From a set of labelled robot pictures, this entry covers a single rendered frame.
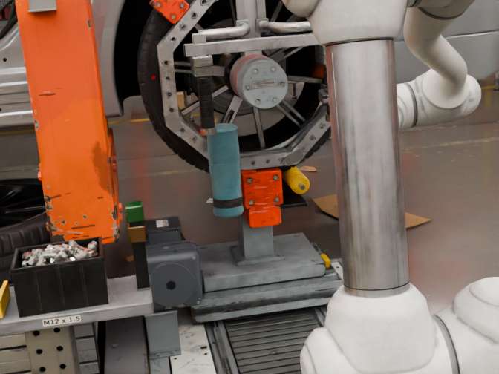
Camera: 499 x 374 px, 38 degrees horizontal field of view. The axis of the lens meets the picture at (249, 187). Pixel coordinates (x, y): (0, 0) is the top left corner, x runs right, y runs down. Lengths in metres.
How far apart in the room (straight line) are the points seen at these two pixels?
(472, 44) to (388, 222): 1.51
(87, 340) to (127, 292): 0.35
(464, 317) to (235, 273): 1.26
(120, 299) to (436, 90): 0.84
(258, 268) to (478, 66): 1.00
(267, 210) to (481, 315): 1.15
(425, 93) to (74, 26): 0.80
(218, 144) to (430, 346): 1.04
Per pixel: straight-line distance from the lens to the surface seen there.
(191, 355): 2.17
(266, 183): 2.15
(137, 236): 1.65
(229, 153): 1.98
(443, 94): 1.58
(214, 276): 2.30
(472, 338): 1.14
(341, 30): 1.04
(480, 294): 1.15
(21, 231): 2.09
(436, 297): 2.64
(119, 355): 2.12
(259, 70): 1.94
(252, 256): 2.39
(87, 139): 1.75
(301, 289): 2.33
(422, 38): 1.28
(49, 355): 1.75
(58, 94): 1.74
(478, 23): 2.52
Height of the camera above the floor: 1.15
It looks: 17 degrees down
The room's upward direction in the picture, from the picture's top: 4 degrees counter-clockwise
